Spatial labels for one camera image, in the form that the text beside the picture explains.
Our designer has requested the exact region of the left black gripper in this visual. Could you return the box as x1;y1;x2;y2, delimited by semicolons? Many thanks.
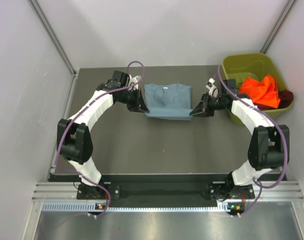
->
117;87;148;114

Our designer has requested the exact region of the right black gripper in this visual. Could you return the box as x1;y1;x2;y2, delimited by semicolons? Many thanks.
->
190;92;227;118

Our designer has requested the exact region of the light blue t-shirt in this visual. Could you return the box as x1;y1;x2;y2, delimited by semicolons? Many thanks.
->
144;83;192;121

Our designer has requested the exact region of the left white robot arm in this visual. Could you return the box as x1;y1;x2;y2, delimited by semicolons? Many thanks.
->
56;70;149;199

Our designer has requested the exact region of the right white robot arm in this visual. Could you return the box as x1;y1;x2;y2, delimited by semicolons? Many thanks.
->
189;78;290;200

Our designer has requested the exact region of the olive green plastic bin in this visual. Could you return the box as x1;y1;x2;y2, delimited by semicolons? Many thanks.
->
221;52;294;119

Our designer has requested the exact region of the orange t-shirt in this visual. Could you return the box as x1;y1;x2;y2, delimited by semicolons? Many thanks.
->
239;75;281;109

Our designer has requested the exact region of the dark red t-shirt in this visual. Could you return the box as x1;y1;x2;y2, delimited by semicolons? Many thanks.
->
278;89;294;109

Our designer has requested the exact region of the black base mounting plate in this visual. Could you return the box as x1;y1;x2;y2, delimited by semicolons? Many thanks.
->
76;173;254;208

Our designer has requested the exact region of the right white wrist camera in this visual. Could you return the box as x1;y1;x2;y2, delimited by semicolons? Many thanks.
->
206;78;219;98

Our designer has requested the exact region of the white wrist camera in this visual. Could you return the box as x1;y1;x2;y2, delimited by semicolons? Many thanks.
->
206;78;219;98
127;75;141;91

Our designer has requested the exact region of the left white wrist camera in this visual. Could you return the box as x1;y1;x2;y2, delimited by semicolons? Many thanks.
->
127;75;141;91

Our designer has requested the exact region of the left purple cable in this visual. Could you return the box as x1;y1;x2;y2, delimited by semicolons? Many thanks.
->
54;60;145;217

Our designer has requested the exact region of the aluminium frame rail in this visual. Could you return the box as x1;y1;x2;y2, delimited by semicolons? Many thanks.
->
32;181;304;204

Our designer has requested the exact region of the slotted grey cable duct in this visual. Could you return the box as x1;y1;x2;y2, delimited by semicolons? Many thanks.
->
42;202;244;213

